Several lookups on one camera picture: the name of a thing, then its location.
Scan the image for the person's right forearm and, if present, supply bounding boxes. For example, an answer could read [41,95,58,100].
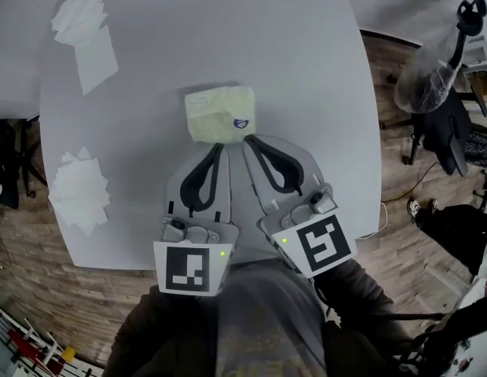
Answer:
[302,256,410,377]

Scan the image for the plastic-wrapped black office chair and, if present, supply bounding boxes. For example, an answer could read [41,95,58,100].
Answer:
[394,0,487,178]

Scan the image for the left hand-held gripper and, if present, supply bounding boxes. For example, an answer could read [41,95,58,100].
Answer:
[152,142,240,297]

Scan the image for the white rack with red items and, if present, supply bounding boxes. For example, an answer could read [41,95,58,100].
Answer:
[0,303,76,377]

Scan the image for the black floor cable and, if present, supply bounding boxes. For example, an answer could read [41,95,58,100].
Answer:
[380,162,441,203]

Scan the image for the person's left forearm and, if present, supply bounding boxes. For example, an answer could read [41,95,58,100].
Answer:
[104,283,225,377]

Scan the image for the black equipment stand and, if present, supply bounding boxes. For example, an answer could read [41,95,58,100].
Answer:
[0,117,49,210]

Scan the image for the white floor cable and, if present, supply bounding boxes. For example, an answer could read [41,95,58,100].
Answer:
[354,199,388,240]

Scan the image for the small white desk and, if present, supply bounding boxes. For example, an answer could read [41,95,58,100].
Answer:
[461,34,487,108]

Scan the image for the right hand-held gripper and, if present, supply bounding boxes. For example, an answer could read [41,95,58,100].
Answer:
[242,133,357,279]

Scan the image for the pale yellow cloth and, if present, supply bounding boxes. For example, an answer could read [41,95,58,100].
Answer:
[184,85,257,145]

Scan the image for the person's grey shirt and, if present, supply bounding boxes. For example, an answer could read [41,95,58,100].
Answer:
[214,259,331,377]

